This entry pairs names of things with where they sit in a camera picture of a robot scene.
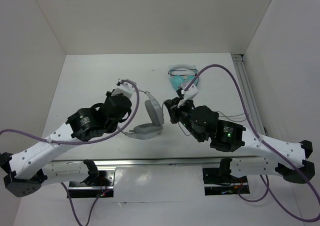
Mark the grey white headphones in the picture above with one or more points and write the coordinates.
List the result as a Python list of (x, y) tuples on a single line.
[(149, 130)]

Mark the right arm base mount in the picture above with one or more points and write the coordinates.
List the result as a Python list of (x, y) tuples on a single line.
[(217, 177)]

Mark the aluminium front rail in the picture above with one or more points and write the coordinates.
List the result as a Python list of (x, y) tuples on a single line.
[(150, 162)]

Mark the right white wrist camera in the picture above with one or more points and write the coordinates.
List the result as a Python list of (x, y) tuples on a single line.
[(185, 95)]

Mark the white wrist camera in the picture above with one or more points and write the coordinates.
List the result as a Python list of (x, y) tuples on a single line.
[(185, 95), (125, 87)]

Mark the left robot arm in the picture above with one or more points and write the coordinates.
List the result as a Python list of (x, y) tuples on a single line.
[(29, 170)]

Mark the aluminium side rail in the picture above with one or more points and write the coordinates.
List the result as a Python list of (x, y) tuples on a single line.
[(247, 93)]

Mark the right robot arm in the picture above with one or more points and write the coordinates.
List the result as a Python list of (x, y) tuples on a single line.
[(268, 156)]

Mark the teal headphones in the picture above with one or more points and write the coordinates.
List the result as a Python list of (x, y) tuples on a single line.
[(180, 73)]

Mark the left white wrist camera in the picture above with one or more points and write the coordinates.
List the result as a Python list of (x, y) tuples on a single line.
[(125, 87)]

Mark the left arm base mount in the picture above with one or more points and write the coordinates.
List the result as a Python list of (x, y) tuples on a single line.
[(96, 183)]

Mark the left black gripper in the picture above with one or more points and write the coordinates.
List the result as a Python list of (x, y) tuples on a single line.
[(108, 93)]

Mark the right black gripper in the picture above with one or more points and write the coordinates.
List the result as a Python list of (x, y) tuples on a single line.
[(172, 106)]

